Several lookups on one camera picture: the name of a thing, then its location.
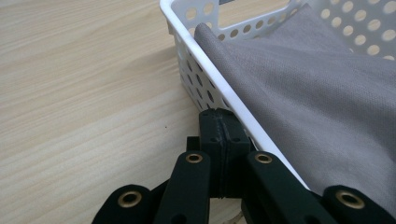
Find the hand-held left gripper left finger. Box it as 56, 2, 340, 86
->
186, 108, 225, 199

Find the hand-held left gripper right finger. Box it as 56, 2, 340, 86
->
218, 107, 252, 199

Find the grey cloth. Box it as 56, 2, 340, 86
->
193, 3, 396, 218

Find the white perforated plastic basket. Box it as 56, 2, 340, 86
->
159, 0, 396, 190

